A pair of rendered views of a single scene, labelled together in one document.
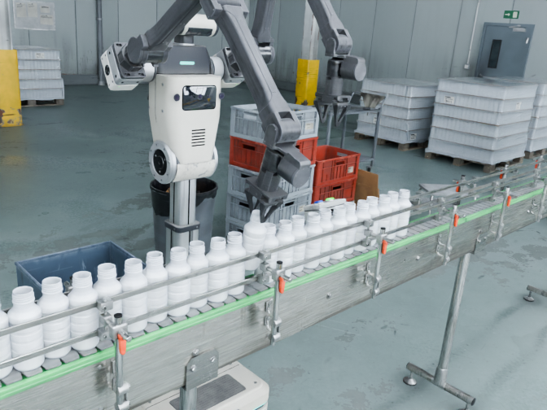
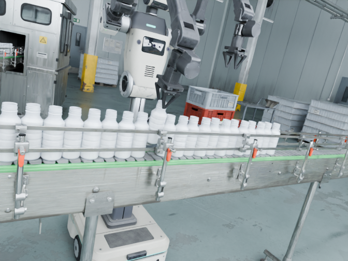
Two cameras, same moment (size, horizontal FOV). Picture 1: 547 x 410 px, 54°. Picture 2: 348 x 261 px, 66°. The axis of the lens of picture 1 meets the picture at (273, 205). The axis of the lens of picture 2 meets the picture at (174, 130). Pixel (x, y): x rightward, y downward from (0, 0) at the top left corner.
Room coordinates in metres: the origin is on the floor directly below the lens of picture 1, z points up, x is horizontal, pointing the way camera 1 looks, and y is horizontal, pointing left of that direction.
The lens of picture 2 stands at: (0.37, -0.19, 1.36)
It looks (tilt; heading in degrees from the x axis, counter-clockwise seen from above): 14 degrees down; 10
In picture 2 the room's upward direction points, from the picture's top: 12 degrees clockwise
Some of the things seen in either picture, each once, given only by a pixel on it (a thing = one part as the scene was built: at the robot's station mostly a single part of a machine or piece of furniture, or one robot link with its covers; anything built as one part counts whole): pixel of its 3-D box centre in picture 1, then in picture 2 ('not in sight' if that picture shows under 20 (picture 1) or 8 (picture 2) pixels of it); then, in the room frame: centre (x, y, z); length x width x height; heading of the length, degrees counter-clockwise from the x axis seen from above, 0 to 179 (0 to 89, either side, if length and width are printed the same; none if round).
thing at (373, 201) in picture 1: (369, 220); (248, 137); (1.71, -0.33, 1.08); 0.06 x 0.06 x 0.17
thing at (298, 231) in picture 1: (295, 243); (190, 135); (1.46, -0.07, 1.08); 0.06 x 0.06 x 0.17
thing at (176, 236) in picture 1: (181, 268); not in sight; (1.95, 0.35, 0.74); 0.11 x 0.11 x 0.40; 45
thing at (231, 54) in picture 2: (326, 109); (230, 58); (1.77, -0.15, 1.44); 0.07 x 0.07 x 0.09; 44
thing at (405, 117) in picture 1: (404, 112); (289, 116); (9.02, -2.05, 0.50); 1.23 x 1.05 x 1.00; 133
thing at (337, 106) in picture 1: (335, 111); (235, 59); (1.74, -0.18, 1.43); 0.07 x 0.07 x 0.09; 44
